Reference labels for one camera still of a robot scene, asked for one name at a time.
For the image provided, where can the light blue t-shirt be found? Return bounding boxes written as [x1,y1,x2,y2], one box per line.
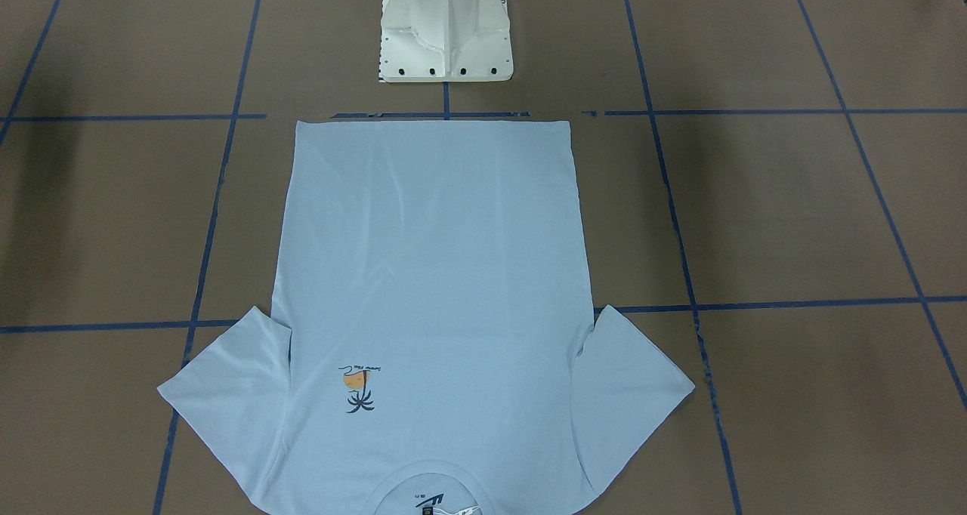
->
[158,122,694,514]

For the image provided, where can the white camera mast base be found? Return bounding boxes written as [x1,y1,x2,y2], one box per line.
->
[378,0,514,84]

